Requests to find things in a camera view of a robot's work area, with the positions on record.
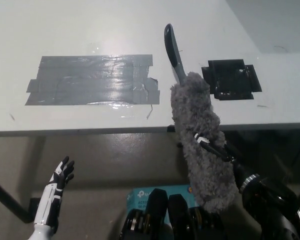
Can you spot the black metal table leg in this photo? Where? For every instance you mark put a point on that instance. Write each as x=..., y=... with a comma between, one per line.
x=7, y=197

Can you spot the small black tape strip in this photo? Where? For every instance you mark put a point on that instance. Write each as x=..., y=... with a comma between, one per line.
x=170, y=128

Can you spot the black robot body blocks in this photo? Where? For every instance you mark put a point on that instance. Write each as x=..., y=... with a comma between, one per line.
x=176, y=220

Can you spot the teal router box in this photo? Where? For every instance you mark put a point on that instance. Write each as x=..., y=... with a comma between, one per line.
x=140, y=197

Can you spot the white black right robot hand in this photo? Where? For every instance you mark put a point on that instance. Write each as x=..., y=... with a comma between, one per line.
x=237, y=170

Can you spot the grey fluffy duster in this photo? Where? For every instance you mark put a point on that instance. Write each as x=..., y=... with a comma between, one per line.
x=190, y=112

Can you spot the thin dark stick scrap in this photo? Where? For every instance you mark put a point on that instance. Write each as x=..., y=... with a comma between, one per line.
x=150, y=112

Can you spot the black tape patch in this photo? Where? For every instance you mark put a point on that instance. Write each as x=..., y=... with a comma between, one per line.
x=230, y=80

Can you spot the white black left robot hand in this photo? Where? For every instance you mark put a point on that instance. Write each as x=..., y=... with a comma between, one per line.
x=50, y=202

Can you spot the grey duct tape patch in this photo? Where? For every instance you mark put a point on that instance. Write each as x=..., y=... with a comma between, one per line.
x=90, y=81

